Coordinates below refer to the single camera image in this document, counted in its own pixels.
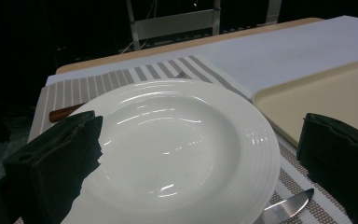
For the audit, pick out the white metal chair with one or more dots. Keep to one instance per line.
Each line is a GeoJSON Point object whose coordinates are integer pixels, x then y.
{"type": "Point", "coordinates": [174, 23]}

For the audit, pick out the striped woven placemat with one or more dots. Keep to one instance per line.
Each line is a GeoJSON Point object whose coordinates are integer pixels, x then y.
{"type": "Point", "coordinates": [112, 81]}

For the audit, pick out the beige plastic tray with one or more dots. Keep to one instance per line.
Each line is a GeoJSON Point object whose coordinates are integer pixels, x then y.
{"type": "Point", "coordinates": [329, 96]}

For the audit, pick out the silver table knife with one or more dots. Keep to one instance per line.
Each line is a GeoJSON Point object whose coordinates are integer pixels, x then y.
{"type": "Point", "coordinates": [287, 207]}

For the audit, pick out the white table cloth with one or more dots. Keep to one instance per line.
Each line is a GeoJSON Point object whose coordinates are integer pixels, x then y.
{"type": "Point", "coordinates": [286, 53]}

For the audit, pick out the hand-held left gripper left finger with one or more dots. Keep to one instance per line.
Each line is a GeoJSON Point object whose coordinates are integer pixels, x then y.
{"type": "Point", "coordinates": [48, 168]}

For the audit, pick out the white ceramic plate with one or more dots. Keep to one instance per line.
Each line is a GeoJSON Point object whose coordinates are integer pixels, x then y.
{"type": "Point", "coordinates": [180, 149]}

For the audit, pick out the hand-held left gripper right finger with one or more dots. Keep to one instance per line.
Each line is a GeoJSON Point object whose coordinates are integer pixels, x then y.
{"type": "Point", "coordinates": [338, 149]}

